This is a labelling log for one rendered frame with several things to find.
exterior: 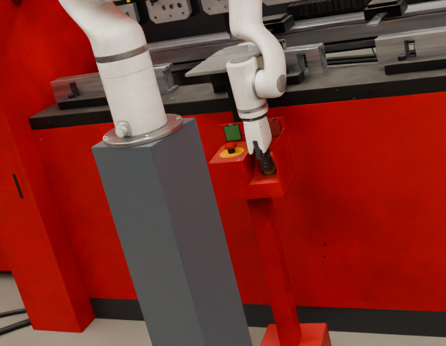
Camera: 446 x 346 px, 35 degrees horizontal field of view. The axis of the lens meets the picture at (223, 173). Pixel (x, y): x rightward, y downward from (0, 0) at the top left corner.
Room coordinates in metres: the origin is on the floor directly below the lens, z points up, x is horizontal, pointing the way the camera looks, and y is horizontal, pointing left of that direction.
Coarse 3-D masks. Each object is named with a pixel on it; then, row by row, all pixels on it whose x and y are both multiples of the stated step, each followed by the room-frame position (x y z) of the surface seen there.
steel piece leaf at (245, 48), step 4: (252, 44) 2.30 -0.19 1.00; (224, 48) 2.25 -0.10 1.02; (228, 48) 2.24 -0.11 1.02; (232, 48) 2.24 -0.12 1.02; (236, 48) 2.23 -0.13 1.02; (240, 48) 2.23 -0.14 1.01; (244, 48) 2.22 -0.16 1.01; (248, 48) 2.22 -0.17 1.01; (252, 48) 2.24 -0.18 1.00; (224, 52) 2.25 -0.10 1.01; (228, 52) 2.25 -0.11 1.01; (232, 52) 2.24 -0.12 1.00; (236, 52) 2.23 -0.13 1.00; (240, 52) 2.23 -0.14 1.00
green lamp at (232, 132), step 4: (224, 128) 2.04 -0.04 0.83; (228, 128) 2.04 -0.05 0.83; (232, 128) 2.04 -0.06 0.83; (236, 128) 2.03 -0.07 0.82; (228, 132) 2.04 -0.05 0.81; (232, 132) 2.04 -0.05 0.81; (236, 132) 2.03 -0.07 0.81; (228, 136) 2.04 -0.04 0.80; (232, 136) 2.04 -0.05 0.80; (236, 136) 2.03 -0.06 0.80; (240, 136) 2.03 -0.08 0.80; (228, 140) 2.04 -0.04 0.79; (232, 140) 2.04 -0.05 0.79
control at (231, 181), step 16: (240, 128) 2.03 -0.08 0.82; (240, 144) 2.01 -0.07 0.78; (288, 144) 1.98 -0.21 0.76; (224, 160) 1.91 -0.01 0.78; (240, 160) 1.88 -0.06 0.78; (256, 160) 1.96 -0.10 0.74; (272, 160) 1.94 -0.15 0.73; (288, 160) 1.94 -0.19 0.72; (224, 176) 1.89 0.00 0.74; (240, 176) 1.88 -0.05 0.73; (256, 176) 1.92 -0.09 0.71; (272, 176) 1.89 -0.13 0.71; (288, 176) 1.91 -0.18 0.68; (224, 192) 1.90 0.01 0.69; (240, 192) 1.88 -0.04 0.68; (256, 192) 1.86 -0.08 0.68; (272, 192) 1.85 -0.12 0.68
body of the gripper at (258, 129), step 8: (248, 120) 1.87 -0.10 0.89; (256, 120) 1.86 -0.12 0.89; (264, 120) 1.89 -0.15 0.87; (248, 128) 1.86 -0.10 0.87; (256, 128) 1.85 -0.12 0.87; (264, 128) 1.88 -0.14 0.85; (248, 136) 1.86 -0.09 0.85; (256, 136) 1.85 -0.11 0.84; (264, 136) 1.87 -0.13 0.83; (248, 144) 1.86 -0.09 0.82; (264, 144) 1.86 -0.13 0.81; (264, 152) 1.86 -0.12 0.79
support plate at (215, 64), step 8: (256, 48) 2.24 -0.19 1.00; (216, 56) 2.26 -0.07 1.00; (224, 56) 2.23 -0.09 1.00; (232, 56) 2.20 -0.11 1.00; (256, 56) 2.15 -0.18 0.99; (200, 64) 2.20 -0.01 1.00; (208, 64) 2.18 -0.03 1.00; (216, 64) 2.15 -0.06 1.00; (224, 64) 2.12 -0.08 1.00; (192, 72) 2.11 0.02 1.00; (200, 72) 2.09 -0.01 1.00; (208, 72) 2.08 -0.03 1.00; (216, 72) 2.07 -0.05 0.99; (224, 72) 2.06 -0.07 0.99
